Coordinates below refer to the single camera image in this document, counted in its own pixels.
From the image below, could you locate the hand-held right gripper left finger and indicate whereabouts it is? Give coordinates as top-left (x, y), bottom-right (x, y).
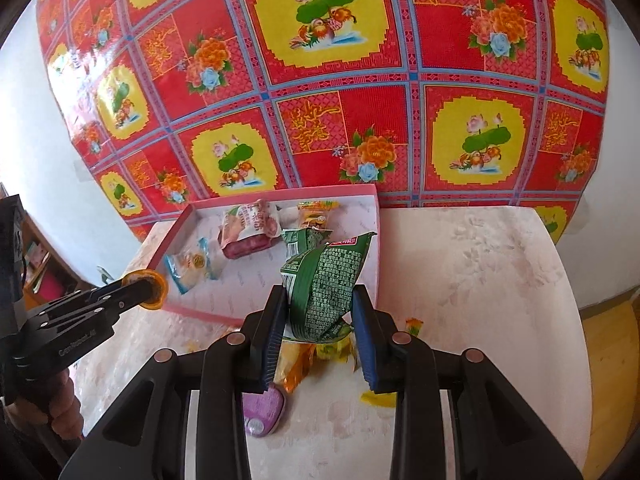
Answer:
top-left (60, 285), bottom-right (291, 480)

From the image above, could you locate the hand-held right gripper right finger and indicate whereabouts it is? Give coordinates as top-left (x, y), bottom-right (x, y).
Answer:
top-left (350, 284), bottom-right (583, 480)

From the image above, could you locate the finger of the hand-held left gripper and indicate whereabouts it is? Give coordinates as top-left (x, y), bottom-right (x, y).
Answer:
top-left (50, 286), bottom-right (159, 343)
top-left (37, 279), bottom-right (152, 322)

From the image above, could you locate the orange yellow cracker packet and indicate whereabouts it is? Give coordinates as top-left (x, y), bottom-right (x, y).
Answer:
top-left (272, 340), bottom-right (321, 397)

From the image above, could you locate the yellow candy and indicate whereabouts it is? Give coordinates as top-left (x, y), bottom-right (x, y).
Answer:
top-left (360, 391), bottom-right (397, 409)
top-left (314, 332), bottom-right (362, 372)

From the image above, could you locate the purple metal tin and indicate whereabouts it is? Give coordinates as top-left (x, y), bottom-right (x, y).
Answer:
top-left (241, 386), bottom-right (289, 439)

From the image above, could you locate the small orange snack packet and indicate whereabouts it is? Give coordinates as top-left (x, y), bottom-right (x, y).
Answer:
top-left (122, 270), bottom-right (169, 311)

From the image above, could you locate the pink cardboard box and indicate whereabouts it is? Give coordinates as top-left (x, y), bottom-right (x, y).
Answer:
top-left (148, 183), bottom-right (382, 328)

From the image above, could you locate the green pea snack packet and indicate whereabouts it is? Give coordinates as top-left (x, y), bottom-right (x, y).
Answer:
top-left (279, 231), bottom-right (379, 345)
top-left (279, 227), bottom-right (335, 261)

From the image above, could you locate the blue white clear snack packet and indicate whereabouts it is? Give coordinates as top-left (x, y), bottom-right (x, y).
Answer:
top-left (164, 237), bottom-right (226, 295)

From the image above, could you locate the red white jelly pouch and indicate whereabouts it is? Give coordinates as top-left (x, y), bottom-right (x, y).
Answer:
top-left (217, 200), bottom-right (301, 261)

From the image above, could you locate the person's left hand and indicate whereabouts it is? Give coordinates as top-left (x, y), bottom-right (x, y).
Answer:
top-left (47, 374), bottom-right (82, 442)

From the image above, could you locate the wooden bookshelf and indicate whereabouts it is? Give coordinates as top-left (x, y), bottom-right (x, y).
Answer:
top-left (20, 215), bottom-right (101, 311)

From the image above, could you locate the red floral printed wall sheet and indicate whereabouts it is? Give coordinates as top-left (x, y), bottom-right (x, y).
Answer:
top-left (35, 0), bottom-right (612, 241)

